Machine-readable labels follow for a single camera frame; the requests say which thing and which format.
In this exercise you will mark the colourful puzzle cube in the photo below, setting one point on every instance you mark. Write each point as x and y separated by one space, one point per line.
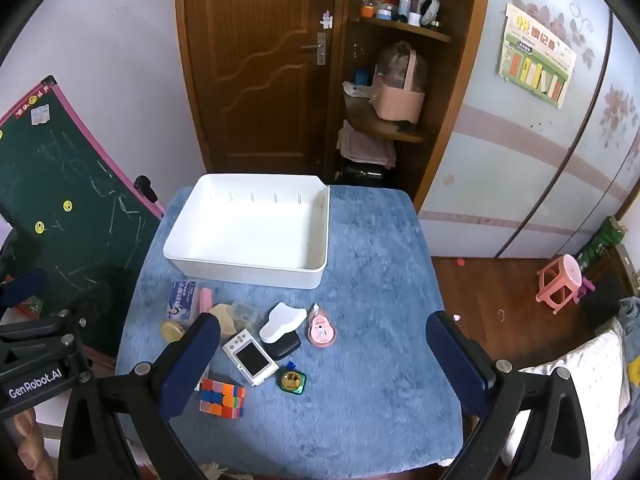
222 398

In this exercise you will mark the blue fuzzy blanket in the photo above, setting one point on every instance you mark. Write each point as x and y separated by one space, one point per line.
360 310

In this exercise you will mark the pink eraser block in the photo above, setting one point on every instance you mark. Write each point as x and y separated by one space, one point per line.
205 301

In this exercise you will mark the folded pink towel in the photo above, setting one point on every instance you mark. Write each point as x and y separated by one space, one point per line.
365 147

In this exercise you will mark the white digital camera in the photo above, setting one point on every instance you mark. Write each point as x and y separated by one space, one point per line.
250 359

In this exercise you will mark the pink plastic stool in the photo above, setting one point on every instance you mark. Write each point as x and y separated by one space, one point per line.
562 280

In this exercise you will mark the green bag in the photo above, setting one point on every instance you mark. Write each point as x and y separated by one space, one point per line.
600 245

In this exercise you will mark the white plastic bin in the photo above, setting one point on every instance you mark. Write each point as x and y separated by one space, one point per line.
250 240

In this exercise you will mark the beige foam block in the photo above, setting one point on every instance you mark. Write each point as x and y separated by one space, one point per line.
225 320

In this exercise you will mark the round wooden disc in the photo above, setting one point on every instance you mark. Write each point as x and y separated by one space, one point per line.
171 332

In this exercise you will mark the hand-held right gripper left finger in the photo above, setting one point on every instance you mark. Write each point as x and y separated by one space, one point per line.
190 360

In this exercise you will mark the person's left hand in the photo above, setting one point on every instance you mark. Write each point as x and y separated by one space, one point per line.
30 440

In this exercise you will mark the pink correction tape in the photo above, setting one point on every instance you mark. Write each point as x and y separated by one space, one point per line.
321 330

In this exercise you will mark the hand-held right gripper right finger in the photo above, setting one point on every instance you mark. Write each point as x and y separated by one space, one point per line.
455 365

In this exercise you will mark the black easel knob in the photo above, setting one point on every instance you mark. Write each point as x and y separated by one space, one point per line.
145 187

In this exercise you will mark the green chalkboard with pink frame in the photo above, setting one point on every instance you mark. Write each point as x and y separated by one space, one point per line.
65 170

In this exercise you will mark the black oval case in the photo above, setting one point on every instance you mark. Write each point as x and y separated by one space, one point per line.
285 347

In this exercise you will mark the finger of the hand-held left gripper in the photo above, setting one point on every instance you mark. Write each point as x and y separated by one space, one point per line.
25 286

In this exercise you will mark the row of toiletry bottles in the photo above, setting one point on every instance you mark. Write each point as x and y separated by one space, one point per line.
400 5

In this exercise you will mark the pink storage basket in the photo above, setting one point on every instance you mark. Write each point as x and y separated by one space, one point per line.
397 102

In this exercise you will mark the white plastic scoop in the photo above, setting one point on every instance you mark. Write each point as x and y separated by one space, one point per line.
280 322

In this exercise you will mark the wall poster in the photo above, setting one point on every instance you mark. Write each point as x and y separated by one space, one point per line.
537 55

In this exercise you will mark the brown wooden door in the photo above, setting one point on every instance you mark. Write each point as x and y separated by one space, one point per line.
250 60

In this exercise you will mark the white door latch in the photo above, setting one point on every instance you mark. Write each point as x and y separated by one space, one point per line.
326 20

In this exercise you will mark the floral sliding wardrobe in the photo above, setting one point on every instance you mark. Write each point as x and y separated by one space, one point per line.
525 170

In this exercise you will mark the white bedding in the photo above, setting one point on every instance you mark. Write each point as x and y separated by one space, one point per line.
585 360

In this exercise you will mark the grey blue clothing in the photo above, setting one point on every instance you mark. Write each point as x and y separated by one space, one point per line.
631 312

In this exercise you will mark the wooden corner shelf unit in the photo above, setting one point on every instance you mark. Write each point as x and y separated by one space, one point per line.
450 85

